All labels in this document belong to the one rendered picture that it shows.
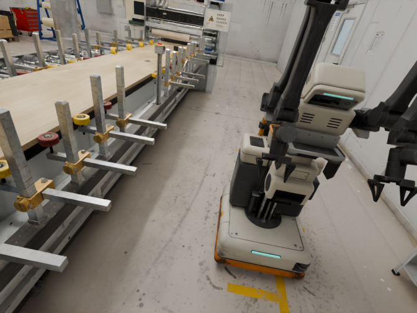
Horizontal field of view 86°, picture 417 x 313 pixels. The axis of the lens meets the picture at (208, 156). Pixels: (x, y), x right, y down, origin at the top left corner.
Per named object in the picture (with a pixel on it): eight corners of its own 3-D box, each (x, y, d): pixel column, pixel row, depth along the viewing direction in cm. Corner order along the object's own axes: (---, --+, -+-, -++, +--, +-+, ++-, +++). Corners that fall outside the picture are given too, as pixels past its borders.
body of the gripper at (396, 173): (414, 185, 78) (419, 165, 78) (385, 181, 79) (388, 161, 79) (400, 182, 85) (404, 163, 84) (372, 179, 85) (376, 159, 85)
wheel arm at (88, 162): (137, 173, 110) (137, 166, 107) (134, 177, 107) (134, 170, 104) (52, 156, 111) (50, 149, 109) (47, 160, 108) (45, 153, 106)
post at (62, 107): (85, 190, 115) (68, 100, 89) (81, 195, 112) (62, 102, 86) (79, 189, 115) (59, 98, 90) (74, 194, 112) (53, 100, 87)
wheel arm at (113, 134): (154, 144, 129) (154, 138, 127) (152, 147, 126) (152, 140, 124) (82, 130, 130) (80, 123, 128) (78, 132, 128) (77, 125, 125)
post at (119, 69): (127, 138, 154) (123, 64, 129) (125, 140, 151) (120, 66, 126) (122, 137, 154) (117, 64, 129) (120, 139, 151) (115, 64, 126)
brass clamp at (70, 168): (92, 160, 113) (90, 152, 111) (75, 176, 102) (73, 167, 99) (80, 158, 113) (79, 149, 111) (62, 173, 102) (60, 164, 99)
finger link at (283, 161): (292, 185, 82) (297, 160, 81) (273, 182, 83) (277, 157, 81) (287, 181, 89) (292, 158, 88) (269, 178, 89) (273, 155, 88)
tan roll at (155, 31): (214, 45, 470) (215, 38, 463) (213, 46, 459) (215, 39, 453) (148, 33, 474) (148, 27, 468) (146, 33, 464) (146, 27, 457)
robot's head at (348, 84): (301, 79, 106) (318, 58, 91) (345, 87, 105) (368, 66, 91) (300, 106, 102) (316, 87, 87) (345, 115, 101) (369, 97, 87)
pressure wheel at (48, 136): (40, 161, 104) (33, 139, 98) (46, 151, 110) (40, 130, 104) (59, 160, 106) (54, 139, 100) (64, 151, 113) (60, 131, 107)
